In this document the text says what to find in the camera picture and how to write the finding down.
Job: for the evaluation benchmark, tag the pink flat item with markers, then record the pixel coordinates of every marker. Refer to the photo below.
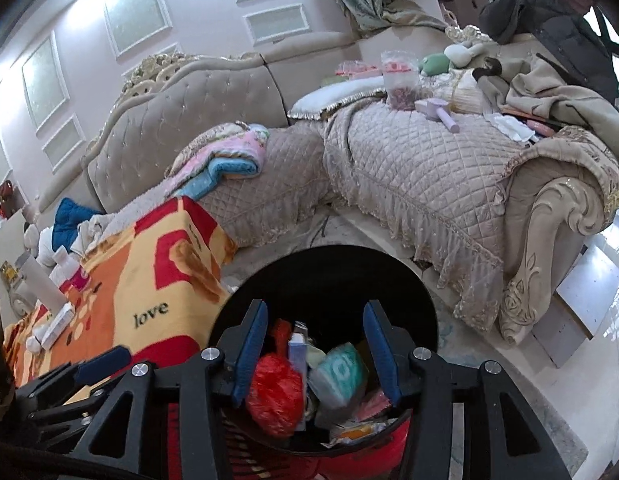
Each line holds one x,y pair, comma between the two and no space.
542,128

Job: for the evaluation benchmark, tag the pink packet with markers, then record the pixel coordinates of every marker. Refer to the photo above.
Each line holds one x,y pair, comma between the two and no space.
359,69

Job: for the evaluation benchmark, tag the beige tufted carved sofa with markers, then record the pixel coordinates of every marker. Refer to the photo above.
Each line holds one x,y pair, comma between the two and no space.
214,100

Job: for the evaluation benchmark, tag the white board panel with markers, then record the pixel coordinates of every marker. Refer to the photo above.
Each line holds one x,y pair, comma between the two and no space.
589,300

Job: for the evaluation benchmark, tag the black trash bin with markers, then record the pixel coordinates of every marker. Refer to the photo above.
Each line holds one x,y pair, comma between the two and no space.
319,280

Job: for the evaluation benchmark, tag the beige coat on sofa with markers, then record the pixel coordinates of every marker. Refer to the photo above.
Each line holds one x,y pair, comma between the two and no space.
559,95

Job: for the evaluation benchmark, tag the white plush rabbit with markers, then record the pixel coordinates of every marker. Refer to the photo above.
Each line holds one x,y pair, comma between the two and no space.
459,52

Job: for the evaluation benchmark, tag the white trimmed pillow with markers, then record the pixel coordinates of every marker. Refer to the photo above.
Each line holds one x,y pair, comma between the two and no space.
329,100

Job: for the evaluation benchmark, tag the dark padded jacket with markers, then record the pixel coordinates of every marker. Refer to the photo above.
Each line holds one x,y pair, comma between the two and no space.
554,30

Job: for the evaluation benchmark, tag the clear bag of dried petals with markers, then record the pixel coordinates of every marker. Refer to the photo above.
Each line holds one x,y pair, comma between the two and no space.
402,87

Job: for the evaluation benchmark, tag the orange red printed blanket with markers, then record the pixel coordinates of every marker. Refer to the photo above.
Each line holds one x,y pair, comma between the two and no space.
139,280

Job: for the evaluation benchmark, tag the white cylinder container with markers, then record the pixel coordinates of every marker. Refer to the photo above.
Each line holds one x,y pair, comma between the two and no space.
39,285

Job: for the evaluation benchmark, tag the pink blue folded blanket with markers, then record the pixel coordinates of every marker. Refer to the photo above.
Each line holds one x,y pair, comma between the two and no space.
234,155

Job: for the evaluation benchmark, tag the red slatted trash basket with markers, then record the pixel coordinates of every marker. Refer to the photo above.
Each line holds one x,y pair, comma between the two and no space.
369,465

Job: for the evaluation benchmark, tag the small quilted sofa cover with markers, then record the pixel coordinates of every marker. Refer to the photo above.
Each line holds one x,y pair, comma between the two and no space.
279,180

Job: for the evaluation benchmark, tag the blue quilted cloth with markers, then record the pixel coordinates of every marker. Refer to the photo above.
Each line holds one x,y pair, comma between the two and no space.
72,220

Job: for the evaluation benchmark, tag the green plush toy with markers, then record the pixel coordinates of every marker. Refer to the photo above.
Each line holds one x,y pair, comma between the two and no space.
434,65

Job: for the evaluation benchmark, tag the white box on table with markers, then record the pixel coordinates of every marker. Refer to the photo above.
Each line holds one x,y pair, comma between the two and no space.
57,327

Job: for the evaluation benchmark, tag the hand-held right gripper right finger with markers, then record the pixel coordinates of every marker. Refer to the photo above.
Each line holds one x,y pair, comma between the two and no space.
382,350

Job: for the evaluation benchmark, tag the white tissue cloth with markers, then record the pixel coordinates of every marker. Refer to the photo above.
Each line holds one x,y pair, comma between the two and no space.
512,127

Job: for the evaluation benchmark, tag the orange white wrapper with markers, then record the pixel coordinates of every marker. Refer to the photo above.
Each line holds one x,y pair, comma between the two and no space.
359,432

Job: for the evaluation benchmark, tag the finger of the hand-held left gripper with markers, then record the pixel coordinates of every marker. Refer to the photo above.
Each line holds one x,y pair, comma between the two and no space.
59,422
104,362

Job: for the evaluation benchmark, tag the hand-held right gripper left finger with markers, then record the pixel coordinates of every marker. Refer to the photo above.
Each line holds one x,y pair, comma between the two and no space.
252,345

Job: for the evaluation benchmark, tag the red plastic bag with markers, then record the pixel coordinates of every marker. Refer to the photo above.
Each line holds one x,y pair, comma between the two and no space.
274,395

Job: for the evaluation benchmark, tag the teal white tissue packet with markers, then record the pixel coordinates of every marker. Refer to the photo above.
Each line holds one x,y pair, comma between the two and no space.
342,372

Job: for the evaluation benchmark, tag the cream pleated cushion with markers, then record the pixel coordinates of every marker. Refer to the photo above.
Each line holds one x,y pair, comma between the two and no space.
467,92

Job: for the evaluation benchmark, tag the large quilted sofa cover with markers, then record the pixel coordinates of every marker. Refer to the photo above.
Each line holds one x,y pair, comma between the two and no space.
429,170

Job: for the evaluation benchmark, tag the white bottle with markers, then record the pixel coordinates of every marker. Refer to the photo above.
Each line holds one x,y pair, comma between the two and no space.
64,265

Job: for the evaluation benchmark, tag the white slim carton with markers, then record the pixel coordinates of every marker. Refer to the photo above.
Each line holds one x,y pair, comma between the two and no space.
298,355

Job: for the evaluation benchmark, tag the red ornament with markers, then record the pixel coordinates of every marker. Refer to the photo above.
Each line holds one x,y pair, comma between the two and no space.
9,195

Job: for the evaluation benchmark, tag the pink wrapper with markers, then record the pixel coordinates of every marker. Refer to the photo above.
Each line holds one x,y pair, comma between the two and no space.
372,405

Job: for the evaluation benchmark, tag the small dark brown object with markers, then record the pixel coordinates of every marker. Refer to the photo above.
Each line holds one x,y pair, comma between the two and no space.
487,67

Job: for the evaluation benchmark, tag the white crumpled cloth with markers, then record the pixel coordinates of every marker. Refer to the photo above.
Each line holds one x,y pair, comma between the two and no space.
97,230

